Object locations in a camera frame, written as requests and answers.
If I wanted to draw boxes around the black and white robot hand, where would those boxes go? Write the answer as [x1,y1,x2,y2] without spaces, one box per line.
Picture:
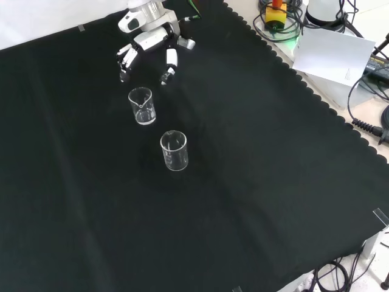
[116,8,197,86]

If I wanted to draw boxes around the black tripod leg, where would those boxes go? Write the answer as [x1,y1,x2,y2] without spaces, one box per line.
[372,32,389,57]

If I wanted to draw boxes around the black power adapter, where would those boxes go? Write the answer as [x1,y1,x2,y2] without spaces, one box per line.
[363,52,389,80]

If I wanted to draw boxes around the yellow stop button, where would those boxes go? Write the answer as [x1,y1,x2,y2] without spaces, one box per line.
[264,0,288,32]

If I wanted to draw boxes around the black cable coil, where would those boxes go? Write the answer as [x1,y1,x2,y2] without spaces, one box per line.
[252,0,305,43]

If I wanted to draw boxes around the grey metal plate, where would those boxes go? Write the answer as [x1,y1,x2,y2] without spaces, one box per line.
[299,69,376,111]

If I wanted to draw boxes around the grey metal table leg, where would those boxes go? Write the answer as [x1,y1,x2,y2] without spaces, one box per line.
[361,229,389,266]

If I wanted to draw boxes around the white power strip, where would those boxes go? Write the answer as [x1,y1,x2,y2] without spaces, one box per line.
[290,269,317,292]

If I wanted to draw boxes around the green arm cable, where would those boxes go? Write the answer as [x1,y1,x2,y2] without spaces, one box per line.
[182,0,203,23]

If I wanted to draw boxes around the clear glass beaker with spout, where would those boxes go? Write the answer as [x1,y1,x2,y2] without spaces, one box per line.
[159,130,189,172]
[128,86,157,126]

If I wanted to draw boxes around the black floor cables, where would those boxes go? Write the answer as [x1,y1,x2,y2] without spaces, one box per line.
[312,251,378,292]

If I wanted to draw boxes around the pale board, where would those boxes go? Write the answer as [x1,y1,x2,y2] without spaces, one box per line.
[292,26,377,89]

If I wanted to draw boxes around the black cable with ribbed plug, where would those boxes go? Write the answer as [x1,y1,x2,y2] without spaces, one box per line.
[347,72,389,145]

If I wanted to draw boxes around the black bench cloth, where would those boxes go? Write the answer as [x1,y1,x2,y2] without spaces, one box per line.
[0,0,389,292]

